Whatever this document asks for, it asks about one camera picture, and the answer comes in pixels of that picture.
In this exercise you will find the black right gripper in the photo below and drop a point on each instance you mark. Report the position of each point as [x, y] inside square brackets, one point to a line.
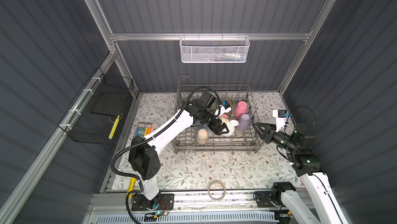
[267, 135]

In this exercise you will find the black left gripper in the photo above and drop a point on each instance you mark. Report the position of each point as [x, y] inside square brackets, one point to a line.
[217, 130]

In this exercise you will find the white ceramic mug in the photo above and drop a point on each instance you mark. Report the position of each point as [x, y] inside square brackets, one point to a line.
[231, 124]

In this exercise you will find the purple cup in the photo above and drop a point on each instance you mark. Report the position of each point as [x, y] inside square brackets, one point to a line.
[244, 122]

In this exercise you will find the beige cup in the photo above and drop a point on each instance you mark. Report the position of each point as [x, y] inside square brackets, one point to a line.
[202, 137]

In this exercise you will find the pink cup front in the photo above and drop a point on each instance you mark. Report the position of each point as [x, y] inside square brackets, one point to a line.
[241, 108]

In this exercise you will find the yellow glass tumbler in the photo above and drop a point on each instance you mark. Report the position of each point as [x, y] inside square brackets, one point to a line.
[230, 104]

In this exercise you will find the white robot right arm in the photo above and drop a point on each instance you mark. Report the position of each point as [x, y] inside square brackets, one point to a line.
[308, 168]

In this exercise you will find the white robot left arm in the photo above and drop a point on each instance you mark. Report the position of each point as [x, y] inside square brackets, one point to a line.
[144, 154]

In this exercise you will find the items in white basket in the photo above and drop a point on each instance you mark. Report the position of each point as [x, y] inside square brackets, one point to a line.
[226, 58]

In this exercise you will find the clear tape roll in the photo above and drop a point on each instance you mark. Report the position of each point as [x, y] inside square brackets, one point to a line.
[216, 190]

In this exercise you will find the coloured marker pack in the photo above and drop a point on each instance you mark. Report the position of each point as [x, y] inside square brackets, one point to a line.
[143, 129]

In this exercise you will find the yellow marker on table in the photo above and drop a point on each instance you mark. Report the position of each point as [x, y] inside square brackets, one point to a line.
[131, 184]

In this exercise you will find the yellow marker in basket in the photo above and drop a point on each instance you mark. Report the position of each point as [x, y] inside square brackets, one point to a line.
[114, 127]

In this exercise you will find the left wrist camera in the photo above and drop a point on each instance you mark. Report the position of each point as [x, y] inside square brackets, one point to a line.
[223, 108]

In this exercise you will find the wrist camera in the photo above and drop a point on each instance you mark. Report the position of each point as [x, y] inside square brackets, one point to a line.
[281, 118]
[223, 108]

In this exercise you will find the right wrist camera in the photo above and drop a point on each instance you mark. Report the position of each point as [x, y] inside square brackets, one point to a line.
[281, 118]

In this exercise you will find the grey wire dish rack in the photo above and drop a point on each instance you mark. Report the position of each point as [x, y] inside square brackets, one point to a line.
[247, 140]

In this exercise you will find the white mesh wall basket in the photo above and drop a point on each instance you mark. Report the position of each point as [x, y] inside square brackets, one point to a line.
[195, 48]

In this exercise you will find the black wire wall basket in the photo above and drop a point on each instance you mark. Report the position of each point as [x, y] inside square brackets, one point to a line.
[90, 120]

